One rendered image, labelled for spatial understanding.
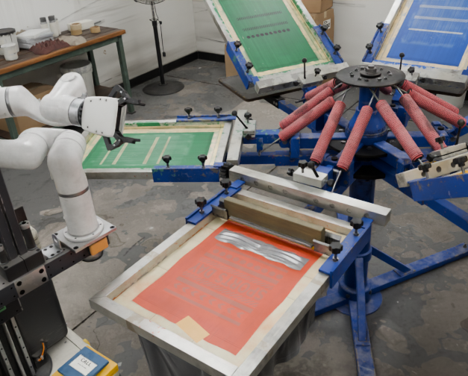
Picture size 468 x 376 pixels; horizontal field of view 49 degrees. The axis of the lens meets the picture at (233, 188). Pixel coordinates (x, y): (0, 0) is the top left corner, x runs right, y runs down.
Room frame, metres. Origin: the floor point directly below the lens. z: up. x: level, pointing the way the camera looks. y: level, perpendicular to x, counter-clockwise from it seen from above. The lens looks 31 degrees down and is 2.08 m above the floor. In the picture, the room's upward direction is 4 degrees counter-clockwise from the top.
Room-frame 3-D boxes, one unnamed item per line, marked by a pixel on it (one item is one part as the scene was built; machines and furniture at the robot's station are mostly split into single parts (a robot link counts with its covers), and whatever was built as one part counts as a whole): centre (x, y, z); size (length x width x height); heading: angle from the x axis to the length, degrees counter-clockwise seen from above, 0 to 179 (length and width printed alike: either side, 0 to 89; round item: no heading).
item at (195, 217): (1.71, 0.08, 0.97); 0.30 x 0.05 x 0.07; 142
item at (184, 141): (2.31, 0.26, 1.05); 1.08 x 0.61 x 0.23; 82
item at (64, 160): (1.39, 0.49, 1.37); 0.13 x 0.10 x 0.16; 2
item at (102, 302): (1.35, 0.01, 0.97); 0.79 x 0.58 x 0.04; 142
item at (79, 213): (1.40, 0.50, 1.21); 0.16 x 0.13 x 0.15; 46
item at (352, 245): (1.37, -0.36, 0.97); 0.30 x 0.05 x 0.07; 142
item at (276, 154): (2.27, -0.02, 0.90); 1.24 x 0.06 x 0.06; 82
